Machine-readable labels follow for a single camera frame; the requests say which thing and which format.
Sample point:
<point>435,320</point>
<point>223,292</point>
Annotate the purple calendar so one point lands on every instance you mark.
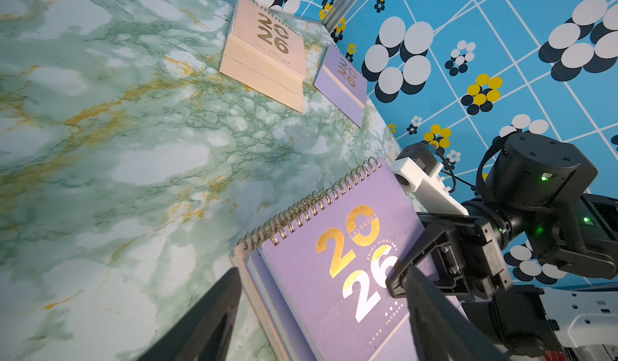
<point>342,84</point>
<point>330,255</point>
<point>287,326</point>

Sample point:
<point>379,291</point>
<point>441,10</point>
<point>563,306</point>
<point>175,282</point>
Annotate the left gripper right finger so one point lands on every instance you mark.
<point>439,331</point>

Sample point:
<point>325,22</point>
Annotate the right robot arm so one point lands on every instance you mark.
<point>462,301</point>

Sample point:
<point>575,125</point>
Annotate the pink calendar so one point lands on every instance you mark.
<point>263,53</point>
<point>241,284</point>

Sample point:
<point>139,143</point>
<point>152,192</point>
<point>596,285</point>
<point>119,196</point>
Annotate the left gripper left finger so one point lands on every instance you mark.
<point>205,332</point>

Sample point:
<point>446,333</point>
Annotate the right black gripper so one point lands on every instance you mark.
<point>466,254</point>

